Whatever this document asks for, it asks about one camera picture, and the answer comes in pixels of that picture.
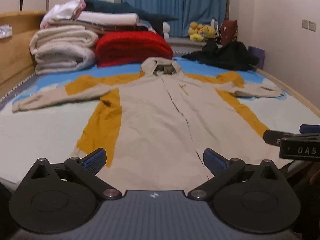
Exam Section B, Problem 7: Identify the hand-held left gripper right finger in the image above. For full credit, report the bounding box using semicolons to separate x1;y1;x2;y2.
187;149;292;201

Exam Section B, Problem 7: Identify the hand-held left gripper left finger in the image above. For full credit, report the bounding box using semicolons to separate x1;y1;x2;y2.
19;148;123;200

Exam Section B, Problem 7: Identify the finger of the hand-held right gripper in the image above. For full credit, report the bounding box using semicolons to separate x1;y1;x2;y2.
263;129;284;146
299;124;320;133

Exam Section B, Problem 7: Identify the beige and yellow jacket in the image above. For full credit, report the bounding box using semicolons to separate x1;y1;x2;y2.
11;57;285;191

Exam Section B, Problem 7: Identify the black clothes pile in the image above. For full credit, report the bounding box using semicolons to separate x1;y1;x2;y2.
182;40;260;71

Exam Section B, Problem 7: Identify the blue white printed bed sheet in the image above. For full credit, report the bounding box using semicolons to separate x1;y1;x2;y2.
0;56;320;193

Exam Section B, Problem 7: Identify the red folded blanket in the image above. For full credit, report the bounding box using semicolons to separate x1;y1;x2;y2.
94;31;174;68

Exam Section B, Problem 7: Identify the yellow plush toy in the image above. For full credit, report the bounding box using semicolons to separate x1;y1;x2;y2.
202;25;216;40
189;21;204;42

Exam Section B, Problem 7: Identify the grey window sill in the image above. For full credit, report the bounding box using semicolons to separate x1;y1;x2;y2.
165;37;213;47

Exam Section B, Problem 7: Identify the cream folded blanket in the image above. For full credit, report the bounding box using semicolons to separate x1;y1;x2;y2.
29;26;99;55

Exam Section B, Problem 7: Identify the wooden headboard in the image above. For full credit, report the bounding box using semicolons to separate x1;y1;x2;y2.
0;10;48;98

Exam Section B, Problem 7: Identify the beige folded blanket dark trim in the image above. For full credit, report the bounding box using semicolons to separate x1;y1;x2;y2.
49;20;149;34

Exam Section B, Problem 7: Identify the white plush toy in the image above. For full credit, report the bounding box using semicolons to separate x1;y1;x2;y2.
162;21;171;39

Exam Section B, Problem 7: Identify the dark teal shark plush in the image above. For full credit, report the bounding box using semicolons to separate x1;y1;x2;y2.
83;0;179;34

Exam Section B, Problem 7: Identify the pink and white cloth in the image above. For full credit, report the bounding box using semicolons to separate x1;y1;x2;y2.
40;0;87;29

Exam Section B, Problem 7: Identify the tissue pack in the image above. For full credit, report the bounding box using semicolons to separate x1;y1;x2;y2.
0;25;12;38

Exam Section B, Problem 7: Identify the blue curtain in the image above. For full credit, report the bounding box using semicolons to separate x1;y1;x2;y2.
122;0;228;37

